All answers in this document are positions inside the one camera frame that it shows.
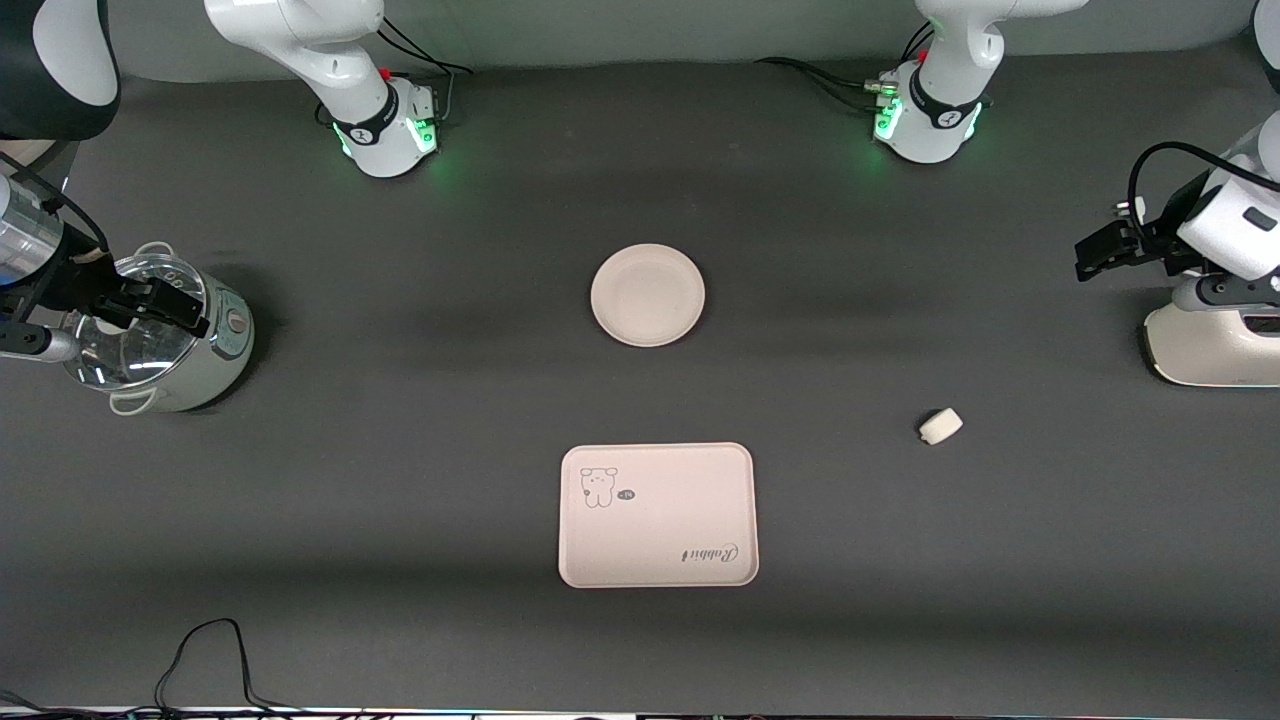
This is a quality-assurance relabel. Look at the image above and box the white steamed bun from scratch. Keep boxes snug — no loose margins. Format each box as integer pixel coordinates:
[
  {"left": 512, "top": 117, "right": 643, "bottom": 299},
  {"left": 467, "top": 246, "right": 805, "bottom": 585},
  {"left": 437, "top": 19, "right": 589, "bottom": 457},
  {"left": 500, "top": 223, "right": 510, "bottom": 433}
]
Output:
[{"left": 918, "top": 406, "right": 965, "bottom": 446}]

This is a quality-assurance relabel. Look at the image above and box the round beige plate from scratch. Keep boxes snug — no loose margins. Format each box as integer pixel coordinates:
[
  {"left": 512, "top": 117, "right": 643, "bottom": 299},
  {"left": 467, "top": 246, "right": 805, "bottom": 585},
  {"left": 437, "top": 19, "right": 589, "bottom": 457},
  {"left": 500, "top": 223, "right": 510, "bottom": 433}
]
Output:
[{"left": 590, "top": 243, "right": 707, "bottom": 348}]

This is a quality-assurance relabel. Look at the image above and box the beige rabbit print tray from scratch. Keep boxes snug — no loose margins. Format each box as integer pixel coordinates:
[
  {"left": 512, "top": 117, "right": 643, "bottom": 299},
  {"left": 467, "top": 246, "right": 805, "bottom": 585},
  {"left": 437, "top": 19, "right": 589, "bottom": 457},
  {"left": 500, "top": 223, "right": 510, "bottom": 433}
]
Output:
[{"left": 558, "top": 442, "right": 760, "bottom": 589}]

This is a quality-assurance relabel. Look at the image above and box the pale green electric pot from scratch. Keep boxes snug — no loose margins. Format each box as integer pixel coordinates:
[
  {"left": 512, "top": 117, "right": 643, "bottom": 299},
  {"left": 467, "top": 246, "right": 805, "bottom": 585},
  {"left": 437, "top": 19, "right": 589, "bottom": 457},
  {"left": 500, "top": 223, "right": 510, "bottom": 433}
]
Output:
[{"left": 60, "top": 241, "right": 256, "bottom": 416}]

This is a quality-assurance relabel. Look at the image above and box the glass pot lid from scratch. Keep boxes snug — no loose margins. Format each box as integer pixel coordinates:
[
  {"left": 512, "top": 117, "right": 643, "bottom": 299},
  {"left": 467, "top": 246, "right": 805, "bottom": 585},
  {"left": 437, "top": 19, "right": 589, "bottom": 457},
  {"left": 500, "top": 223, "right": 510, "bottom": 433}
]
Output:
[{"left": 60, "top": 252, "right": 210, "bottom": 392}]

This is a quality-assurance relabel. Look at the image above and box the black left arm base cable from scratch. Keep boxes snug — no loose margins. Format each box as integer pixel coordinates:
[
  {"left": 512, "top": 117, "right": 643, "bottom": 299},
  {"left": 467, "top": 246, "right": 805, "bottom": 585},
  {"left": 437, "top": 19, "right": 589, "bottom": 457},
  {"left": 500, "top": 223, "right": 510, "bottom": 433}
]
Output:
[{"left": 755, "top": 20, "right": 936, "bottom": 116}]

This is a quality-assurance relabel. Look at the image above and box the black arm base cable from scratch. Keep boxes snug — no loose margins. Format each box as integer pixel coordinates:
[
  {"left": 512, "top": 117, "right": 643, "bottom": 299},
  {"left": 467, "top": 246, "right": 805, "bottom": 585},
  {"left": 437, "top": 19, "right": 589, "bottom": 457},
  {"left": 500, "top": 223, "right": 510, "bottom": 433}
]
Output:
[
  {"left": 755, "top": 20, "right": 936, "bottom": 116},
  {"left": 375, "top": 15, "right": 476, "bottom": 126}
]

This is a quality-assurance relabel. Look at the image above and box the thin black floor cable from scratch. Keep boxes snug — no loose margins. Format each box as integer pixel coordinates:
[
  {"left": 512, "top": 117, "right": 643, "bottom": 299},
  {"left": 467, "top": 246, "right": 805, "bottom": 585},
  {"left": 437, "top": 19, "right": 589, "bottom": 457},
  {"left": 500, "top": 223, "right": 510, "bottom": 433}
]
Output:
[{"left": 0, "top": 618, "right": 306, "bottom": 717}]

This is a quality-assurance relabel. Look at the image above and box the black right arm base cable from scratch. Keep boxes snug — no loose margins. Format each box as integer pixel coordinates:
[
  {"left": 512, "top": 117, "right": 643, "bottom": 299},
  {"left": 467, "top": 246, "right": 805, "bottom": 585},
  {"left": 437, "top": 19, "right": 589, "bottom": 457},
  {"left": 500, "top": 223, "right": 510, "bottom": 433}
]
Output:
[{"left": 375, "top": 15, "right": 476, "bottom": 126}]

